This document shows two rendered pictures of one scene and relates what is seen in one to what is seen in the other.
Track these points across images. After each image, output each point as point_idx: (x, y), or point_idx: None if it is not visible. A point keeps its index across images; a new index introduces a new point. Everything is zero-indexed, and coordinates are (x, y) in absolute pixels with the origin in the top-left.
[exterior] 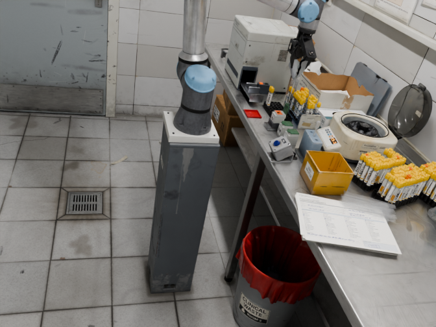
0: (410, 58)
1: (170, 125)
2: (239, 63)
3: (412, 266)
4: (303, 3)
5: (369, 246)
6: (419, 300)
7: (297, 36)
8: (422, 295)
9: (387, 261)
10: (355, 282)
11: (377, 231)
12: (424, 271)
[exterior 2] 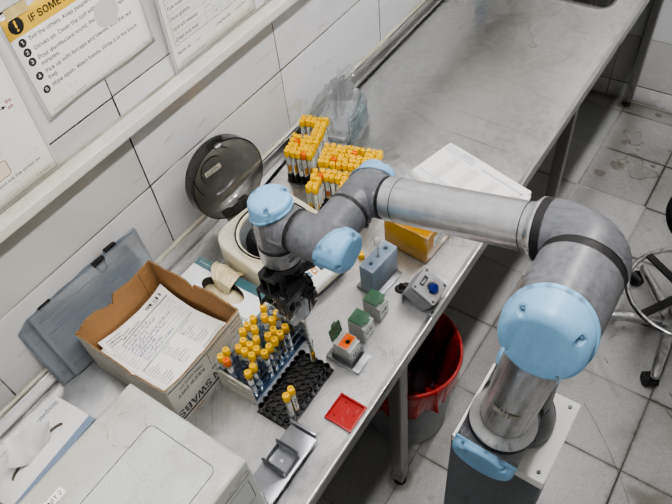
0: (114, 176)
1: (560, 431)
2: None
3: (449, 137)
4: (390, 173)
5: (473, 159)
6: (484, 121)
7: (283, 287)
8: (476, 122)
9: (467, 149)
10: (523, 151)
11: (443, 164)
12: (444, 130)
